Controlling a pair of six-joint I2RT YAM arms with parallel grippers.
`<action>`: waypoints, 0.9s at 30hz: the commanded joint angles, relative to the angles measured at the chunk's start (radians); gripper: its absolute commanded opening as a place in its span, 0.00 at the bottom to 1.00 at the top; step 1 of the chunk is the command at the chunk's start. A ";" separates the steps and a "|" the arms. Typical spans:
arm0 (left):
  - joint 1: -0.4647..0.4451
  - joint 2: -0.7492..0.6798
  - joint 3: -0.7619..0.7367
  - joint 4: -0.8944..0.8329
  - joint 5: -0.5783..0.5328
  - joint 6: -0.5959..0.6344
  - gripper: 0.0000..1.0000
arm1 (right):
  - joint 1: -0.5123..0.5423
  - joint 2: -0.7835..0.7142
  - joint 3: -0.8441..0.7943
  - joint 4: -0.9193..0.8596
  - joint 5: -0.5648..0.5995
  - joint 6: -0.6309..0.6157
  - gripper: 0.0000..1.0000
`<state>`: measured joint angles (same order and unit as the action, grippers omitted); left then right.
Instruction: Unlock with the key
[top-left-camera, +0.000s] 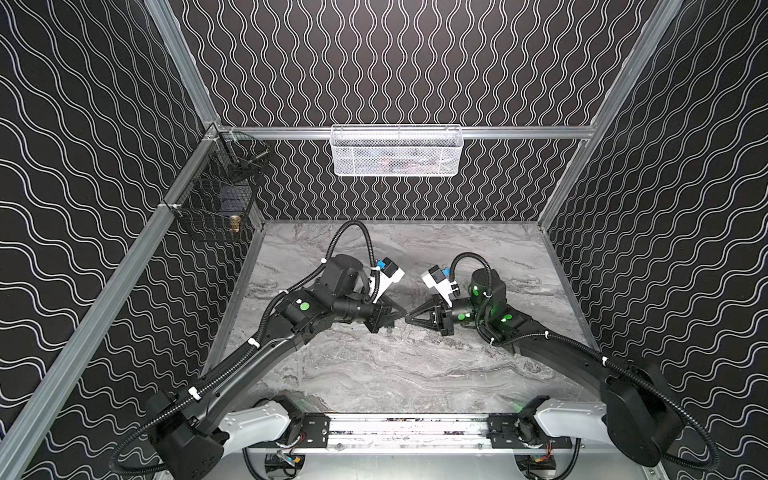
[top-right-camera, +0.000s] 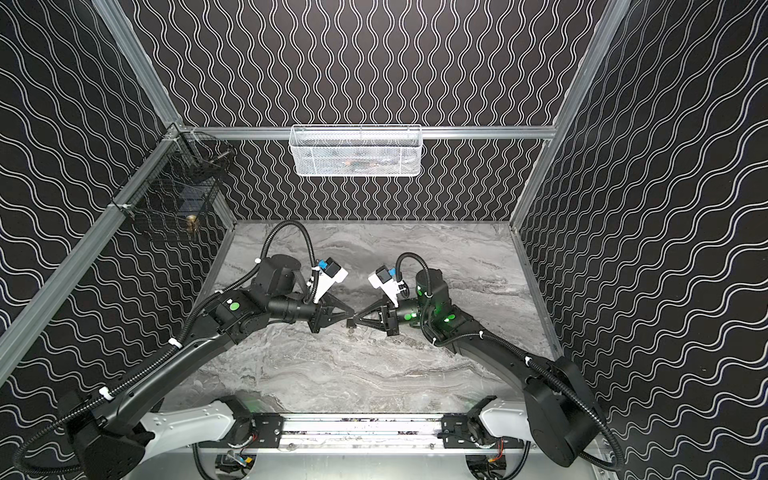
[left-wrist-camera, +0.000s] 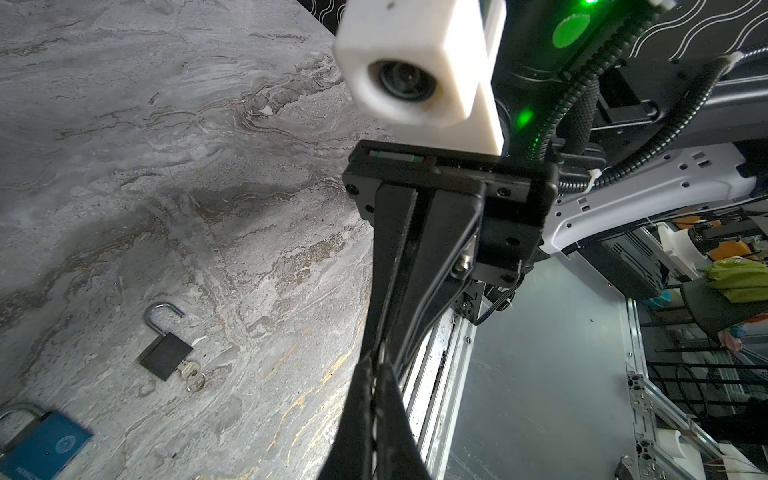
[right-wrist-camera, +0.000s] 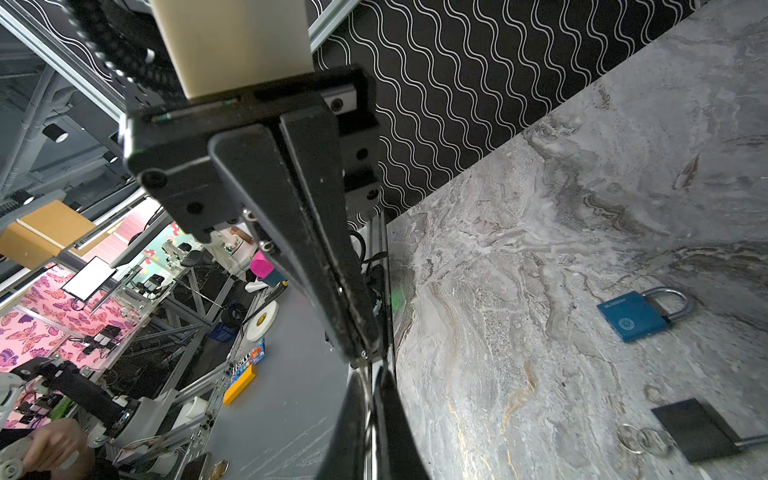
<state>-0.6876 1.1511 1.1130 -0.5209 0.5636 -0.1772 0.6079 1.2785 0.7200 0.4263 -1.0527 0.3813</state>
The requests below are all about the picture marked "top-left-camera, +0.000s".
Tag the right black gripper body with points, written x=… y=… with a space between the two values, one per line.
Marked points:
x=444 y=317

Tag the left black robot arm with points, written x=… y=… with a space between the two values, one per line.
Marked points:
x=185 y=432

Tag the black wire basket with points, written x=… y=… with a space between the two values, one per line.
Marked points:
x=224 y=182

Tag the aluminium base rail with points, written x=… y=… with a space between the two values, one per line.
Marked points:
x=269 y=427

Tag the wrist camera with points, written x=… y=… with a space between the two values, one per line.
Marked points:
x=389 y=273
x=439 y=279

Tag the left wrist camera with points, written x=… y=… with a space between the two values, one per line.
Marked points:
x=389 y=273

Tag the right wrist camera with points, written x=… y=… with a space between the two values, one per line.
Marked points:
x=439 y=279

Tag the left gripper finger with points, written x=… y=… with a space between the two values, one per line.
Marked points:
x=394 y=308
x=387 y=322

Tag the brass padlock in basket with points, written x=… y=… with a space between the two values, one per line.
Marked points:
x=235 y=222

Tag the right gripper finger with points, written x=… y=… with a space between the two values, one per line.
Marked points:
x=426 y=323
x=425 y=308

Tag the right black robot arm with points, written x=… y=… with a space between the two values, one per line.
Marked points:
x=635 y=411

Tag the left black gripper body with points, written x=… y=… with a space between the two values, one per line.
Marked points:
x=377 y=315

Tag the white wire mesh basket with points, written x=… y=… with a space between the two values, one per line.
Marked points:
x=396 y=150

